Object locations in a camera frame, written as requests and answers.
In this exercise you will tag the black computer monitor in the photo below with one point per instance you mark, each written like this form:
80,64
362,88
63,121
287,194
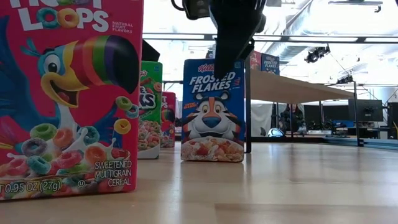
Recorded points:
365,110

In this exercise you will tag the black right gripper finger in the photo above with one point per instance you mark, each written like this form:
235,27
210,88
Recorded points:
248,48
227,56

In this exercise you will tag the blue Frosted Flakes cereal box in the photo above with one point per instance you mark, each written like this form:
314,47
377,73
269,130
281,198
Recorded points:
270,63
211,124

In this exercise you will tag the red Froot Loops cereal box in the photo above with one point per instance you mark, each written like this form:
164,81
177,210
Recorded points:
168,105
77,109
256,60

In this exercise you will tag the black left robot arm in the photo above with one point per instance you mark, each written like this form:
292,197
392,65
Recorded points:
151,51

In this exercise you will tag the green Apple Jacks cereal box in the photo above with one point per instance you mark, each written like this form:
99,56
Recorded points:
152,93

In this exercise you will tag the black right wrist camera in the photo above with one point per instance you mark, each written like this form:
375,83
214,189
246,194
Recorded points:
196,7

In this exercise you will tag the white blue round object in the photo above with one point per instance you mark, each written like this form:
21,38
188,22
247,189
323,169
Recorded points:
275,132

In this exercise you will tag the black aluminium table frame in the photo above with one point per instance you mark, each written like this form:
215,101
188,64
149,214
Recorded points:
311,139

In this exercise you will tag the person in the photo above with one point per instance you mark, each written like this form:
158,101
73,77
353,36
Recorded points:
292,119

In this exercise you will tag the silver ceiling duct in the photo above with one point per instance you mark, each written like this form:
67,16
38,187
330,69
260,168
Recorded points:
298,25

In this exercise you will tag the black overhead crossbar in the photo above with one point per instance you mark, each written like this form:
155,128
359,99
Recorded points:
311,38

